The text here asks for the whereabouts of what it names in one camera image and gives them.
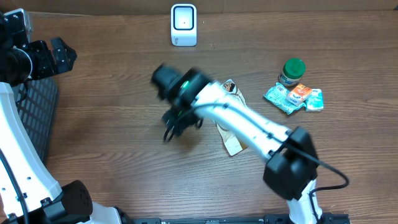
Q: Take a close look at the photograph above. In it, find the beige paper pouch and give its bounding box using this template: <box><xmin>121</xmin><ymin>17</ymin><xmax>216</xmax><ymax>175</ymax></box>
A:
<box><xmin>214</xmin><ymin>79</ymin><xmax>248</xmax><ymax>156</ymax></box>

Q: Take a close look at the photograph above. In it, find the green wet wipes pack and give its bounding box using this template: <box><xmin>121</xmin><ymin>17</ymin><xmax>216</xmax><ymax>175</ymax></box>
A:
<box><xmin>264</xmin><ymin>82</ymin><xmax>305</xmax><ymax>115</ymax></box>

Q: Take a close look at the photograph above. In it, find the orange Kleenex tissue pack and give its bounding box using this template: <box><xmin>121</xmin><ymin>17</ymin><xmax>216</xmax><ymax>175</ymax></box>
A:
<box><xmin>286</xmin><ymin>83</ymin><xmax>313</xmax><ymax>106</ymax></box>

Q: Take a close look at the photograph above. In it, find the green lid jar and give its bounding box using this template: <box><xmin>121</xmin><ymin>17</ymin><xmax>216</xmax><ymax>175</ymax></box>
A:
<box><xmin>278</xmin><ymin>58</ymin><xmax>306</xmax><ymax>87</ymax></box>

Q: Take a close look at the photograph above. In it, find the teal packet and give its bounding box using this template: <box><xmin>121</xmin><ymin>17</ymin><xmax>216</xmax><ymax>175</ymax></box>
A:
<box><xmin>305</xmin><ymin>89</ymin><xmax>324</xmax><ymax>111</ymax></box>

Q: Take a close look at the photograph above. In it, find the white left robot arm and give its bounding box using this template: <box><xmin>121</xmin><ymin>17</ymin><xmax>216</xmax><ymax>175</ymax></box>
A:
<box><xmin>1</xmin><ymin>9</ymin><xmax>131</xmax><ymax>224</ymax></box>

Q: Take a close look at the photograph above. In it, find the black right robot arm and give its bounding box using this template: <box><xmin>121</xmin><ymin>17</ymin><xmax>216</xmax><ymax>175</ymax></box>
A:
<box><xmin>151</xmin><ymin>64</ymin><xmax>323</xmax><ymax>223</ymax></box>

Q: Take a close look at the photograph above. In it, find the white barcode scanner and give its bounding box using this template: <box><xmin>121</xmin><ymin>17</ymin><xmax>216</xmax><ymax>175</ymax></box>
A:
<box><xmin>170</xmin><ymin>3</ymin><xmax>197</xmax><ymax>47</ymax></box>

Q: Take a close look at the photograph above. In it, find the dark grey plastic basket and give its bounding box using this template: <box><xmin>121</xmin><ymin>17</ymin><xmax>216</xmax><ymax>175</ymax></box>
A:
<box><xmin>12</xmin><ymin>78</ymin><xmax>59</xmax><ymax>164</ymax></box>

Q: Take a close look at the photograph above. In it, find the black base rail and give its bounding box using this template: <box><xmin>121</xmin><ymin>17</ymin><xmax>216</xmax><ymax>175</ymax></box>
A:
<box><xmin>131</xmin><ymin>213</ymin><xmax>351</xmax><ymax>224</ymax></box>

